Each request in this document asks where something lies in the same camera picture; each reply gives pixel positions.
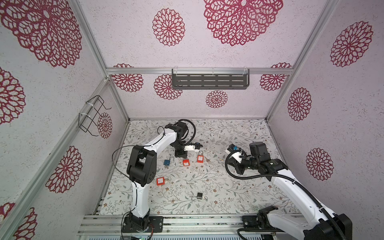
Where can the grey slotted wall shelf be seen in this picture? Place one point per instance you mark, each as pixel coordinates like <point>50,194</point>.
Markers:
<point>213,80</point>

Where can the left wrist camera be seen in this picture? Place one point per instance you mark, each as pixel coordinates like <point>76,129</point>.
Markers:
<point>193,147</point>

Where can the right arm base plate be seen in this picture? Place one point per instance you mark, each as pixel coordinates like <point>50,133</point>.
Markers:
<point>254,222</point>

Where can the aluminium front rail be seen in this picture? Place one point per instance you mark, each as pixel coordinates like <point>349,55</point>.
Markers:
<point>204,223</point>

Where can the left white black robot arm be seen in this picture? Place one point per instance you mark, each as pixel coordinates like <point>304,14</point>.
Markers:
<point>142,168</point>

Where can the blue padlock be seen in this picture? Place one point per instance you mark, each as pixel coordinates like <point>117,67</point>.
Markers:
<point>169,160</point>

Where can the black wire wall basket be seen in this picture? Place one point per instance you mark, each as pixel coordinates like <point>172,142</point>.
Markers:
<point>88,119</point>

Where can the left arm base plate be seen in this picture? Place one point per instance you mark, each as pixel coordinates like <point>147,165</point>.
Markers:
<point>132,224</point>

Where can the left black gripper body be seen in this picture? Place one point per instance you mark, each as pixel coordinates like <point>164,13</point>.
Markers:
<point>179,146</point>

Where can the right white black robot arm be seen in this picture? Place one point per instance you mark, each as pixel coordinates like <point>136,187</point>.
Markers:
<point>331,226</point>

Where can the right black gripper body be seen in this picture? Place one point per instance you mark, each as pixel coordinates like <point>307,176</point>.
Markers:
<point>245,163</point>

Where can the red padlock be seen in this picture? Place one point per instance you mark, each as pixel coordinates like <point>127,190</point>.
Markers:
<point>201,157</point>
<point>162,181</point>
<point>186,162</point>

